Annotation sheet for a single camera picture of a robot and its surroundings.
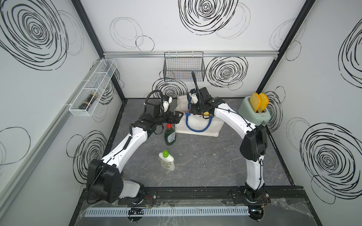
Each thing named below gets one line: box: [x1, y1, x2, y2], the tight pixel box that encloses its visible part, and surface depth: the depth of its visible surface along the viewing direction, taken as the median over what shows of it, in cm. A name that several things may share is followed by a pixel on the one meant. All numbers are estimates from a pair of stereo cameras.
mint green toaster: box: [238, 96, 272, 126], surface depth 93 cm
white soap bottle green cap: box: [158, 149, 175, 171], surface depth 75 cm
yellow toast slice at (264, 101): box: [259, 92, 270, 113], surface depth 92 cm
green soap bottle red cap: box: [164, 123, 177, 146], surface depth 86 cm
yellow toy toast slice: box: [249, 92, 262, 113], surface depth 93 cm
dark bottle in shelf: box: [78, 92, 98, 112], surface depth 68 cm
